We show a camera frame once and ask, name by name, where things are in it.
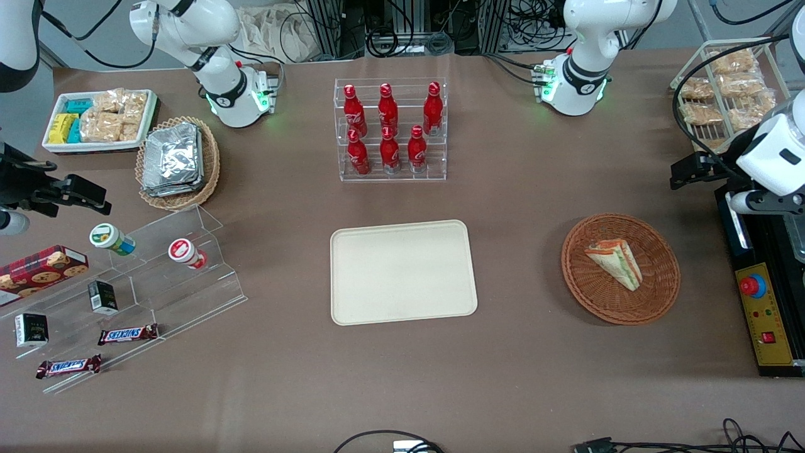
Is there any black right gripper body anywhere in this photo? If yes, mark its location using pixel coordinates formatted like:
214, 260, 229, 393
0, 143, 65, 218

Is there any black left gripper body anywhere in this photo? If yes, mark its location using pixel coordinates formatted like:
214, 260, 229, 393
709, 134, 753, 187

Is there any triangle sandwich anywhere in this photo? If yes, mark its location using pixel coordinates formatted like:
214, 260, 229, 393
584, 239, 643, 292

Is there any white rectangular snack tray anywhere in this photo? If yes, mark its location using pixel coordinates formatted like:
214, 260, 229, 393
42, 89, 159, 155

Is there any light oval wicker basket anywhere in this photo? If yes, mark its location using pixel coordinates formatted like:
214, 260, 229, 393
135, 116, 221, 211

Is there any brown round wicker basket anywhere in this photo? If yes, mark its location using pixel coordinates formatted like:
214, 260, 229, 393
561, 213, 681, 326

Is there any cream plastic tray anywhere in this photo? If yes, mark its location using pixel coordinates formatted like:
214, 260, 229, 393
330, 219, 479, 327

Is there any green lid yogurt cup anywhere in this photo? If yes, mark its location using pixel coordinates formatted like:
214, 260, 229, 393
89, 223, 136, 257

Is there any clear bag of puffed snacks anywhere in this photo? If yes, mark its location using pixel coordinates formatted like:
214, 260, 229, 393
708, 48, 758, 76
682, 103, 724, 126
728, 94, 777, 131
679, 77, 715, 101
717, 72, 767, 99

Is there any red plaid cookie box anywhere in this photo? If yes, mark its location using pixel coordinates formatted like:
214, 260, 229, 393
0, 245, 89, 308

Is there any silver foil pouch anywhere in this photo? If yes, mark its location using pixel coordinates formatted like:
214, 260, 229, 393
143, 123, 201, 189
142, 126, 206, 198

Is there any small black carton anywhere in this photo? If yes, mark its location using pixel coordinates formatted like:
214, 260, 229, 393
87, 280, 119, 315
14, 313, 49, 349

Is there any steel pan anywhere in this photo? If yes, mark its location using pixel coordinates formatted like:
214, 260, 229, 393
783, 214, 805, 262

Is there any red lid yogurt cup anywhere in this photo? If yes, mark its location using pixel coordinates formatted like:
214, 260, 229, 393
168, 238, 208, 271

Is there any clear acrylic stepped shelf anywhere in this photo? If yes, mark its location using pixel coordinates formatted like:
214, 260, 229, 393
0, 204, 248, 395

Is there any snickers bar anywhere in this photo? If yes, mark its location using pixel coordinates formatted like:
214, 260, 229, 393
97, 323, 159, 346
36, 354, 102, 379

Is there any black machine with yellow panel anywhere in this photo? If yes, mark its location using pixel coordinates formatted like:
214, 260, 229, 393
714, 182, 805, 378

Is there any beige cloth bag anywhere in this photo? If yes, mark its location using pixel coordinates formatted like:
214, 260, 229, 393
238, 5, 315, 64

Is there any red cola bottle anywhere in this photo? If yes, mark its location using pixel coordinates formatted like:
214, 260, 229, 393
423, 82, 444, 137
380, 126, 401, 175
343, 84, 368, 137
378, 82, 399, 133
407, 125, 429, 174
347, 129, 371, 176

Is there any clear acrylic bottle rack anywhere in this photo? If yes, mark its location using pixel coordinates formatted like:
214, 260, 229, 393
334, 77, 448, 182

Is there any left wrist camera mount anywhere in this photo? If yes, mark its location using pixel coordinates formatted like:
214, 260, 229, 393
726, 187, 805, 216

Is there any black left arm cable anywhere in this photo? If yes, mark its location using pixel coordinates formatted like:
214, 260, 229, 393
671, 35, 792, 184

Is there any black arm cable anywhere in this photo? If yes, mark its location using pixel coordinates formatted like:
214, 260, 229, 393
671, 35, 792, 184
38, 0, 159, 70

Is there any white wire rack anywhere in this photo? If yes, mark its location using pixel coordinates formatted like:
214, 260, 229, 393
670, 38, 794, 155

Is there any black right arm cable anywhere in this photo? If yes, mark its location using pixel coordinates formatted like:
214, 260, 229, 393
38, 0, 159, 70

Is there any aluminium frame post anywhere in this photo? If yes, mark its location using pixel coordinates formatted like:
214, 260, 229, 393
305, 0, 344, 59
481, 0, 511, 55

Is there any black tangled cable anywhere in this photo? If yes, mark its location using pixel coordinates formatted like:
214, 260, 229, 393
610, 418, 805, 453

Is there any coiled black cable bundle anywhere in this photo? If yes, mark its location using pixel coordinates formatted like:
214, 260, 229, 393
365, 25, 455, 59

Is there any black looped cable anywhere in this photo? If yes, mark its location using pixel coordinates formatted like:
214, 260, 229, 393
333, 430, 445, 453

